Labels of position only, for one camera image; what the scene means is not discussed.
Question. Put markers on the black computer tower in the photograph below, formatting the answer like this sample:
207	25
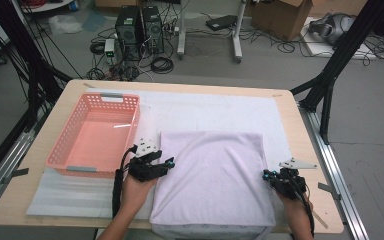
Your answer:
128	33
153	30

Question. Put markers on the grey headset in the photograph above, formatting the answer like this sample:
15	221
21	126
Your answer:
330	28

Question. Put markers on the white grid mat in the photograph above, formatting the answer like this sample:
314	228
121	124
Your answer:
196	113

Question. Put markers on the person's right hand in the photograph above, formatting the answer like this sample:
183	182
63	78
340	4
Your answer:
293	210

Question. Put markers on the pink plastic basket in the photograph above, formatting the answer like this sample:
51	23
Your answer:
93	140

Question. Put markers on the black metal frame post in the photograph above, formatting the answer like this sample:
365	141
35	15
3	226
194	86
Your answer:
23	50
343	50

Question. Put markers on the clear plastic bag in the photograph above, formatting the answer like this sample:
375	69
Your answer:
65	24

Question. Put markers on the white floor board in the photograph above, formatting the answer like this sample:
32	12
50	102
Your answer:
316	48

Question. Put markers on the white metal stand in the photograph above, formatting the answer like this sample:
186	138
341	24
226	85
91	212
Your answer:
236	40

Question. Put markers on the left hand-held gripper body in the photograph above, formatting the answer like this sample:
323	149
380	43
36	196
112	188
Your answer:
145	170

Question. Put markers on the small white power unit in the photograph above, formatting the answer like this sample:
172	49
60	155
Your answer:
109	50

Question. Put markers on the aluminium rail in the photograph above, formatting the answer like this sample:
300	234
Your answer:
3	170
333	166

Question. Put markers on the lilac printed towel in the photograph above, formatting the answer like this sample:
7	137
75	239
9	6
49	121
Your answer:
213	176

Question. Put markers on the grey metal bracket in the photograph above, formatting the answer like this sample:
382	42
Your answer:
18	173
328	189

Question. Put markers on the flat black device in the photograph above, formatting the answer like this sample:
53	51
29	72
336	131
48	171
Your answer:
220	22

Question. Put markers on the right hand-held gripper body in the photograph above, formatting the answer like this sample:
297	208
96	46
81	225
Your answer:
290	185

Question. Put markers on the person's left hand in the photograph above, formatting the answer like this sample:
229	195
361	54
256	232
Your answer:
136	196

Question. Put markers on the open cardboard box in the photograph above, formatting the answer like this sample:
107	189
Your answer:
280	16

